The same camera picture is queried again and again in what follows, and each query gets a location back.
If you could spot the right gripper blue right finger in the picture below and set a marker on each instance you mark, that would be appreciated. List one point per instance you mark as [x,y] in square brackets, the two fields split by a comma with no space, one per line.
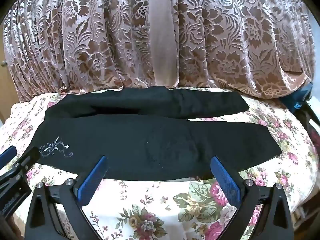
[274,221]

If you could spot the blue bag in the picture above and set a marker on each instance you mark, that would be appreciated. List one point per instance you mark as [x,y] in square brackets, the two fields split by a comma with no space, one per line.
[295,100]

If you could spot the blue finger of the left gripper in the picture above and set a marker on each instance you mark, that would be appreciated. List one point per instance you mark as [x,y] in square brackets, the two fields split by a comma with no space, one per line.
[26,161]
[7,156]

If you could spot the wooden cabinet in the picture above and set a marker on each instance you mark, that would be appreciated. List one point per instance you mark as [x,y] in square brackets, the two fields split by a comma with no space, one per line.
[8,95]

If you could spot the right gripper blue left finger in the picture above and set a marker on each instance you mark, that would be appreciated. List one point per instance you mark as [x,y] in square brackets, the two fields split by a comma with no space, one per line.
[43,220]

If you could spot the brown floral curtain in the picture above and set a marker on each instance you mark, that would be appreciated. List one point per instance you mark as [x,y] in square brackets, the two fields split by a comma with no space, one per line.
[262,48]

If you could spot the floral bedspread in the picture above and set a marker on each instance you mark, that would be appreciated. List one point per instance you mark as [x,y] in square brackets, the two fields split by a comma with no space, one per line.
[185,209]

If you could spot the black pants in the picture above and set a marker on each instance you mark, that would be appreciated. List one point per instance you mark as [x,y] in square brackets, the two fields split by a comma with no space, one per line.
[152,134]

